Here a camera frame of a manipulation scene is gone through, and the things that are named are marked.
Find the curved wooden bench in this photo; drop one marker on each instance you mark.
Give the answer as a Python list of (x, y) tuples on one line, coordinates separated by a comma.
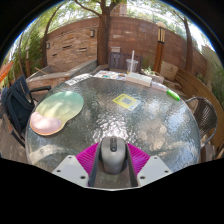
[(196, 88)]

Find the green mouse pad pink rest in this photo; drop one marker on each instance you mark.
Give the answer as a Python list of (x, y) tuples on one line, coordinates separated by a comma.
[(58, 108)]

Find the thin tree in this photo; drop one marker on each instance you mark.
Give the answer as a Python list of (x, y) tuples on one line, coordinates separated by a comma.
[(188, 46)]

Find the white book stack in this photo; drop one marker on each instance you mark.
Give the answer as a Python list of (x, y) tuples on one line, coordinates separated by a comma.
[(139, 79)]

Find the large tree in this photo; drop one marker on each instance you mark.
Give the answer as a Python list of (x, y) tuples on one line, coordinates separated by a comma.
[(104, 36)]

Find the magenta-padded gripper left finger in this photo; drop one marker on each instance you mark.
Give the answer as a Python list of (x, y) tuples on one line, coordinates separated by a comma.
[(66, 168)]

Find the grey computer mouse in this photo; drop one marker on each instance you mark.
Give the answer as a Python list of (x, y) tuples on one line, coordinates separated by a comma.
[(113, 156)]

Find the black slatted chair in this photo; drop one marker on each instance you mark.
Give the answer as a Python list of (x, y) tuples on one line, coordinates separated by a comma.
[(23, 83)]

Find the dark wooden chair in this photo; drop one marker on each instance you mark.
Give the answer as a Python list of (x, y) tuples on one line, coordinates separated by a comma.
[(118, 60)]

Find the tan stone block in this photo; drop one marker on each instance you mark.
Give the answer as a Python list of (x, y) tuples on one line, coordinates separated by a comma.
[(169, 70)]

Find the clear plastic cup with straw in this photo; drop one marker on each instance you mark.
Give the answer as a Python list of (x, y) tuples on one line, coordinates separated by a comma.
[(131, 66)]

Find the green marker pen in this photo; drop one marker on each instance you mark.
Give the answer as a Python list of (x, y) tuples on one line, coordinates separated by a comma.
[(173, 94)]

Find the grey wall box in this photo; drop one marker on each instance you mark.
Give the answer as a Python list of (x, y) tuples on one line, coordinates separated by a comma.
[(115, 49)]

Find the wooden lamp post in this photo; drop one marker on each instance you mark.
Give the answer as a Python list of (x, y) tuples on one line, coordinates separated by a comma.
[(160, 40)]

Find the stone planter box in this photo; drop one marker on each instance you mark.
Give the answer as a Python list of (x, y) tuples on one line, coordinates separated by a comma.
[(66, 71)]

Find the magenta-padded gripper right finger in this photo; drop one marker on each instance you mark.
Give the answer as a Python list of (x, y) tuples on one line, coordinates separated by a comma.
[(151, 168)]

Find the yellow printed card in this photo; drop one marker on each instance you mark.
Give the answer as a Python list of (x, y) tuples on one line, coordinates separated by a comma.
[(125, 101)]

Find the dark wicker chair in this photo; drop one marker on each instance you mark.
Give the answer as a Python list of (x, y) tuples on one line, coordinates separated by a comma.
[(203, 115)]

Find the orange umbrella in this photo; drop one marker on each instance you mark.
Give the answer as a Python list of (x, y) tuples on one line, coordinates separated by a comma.
[(5, 71)]

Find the wall lamp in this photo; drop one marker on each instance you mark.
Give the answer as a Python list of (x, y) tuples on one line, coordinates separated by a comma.
[(47, 45), (92, 33)]

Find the dark backpack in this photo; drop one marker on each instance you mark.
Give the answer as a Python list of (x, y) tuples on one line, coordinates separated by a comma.
[(16, 110)]

